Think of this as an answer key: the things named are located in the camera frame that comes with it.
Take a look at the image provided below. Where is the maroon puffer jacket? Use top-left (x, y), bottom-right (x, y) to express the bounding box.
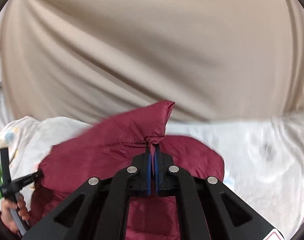
top-left (25, 101), bottom-right (224, 239)

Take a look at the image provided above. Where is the person's left hand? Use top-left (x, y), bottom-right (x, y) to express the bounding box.
top-left (0, 194), bottom-right (30, 234)

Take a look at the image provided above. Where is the white floral blanket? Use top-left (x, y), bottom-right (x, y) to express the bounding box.
top-left (0, 114), bottom-right (304, 239)

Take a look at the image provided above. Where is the beige curtain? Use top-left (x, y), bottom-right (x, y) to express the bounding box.
top-left (0, 0), bottom-right (304, 123)

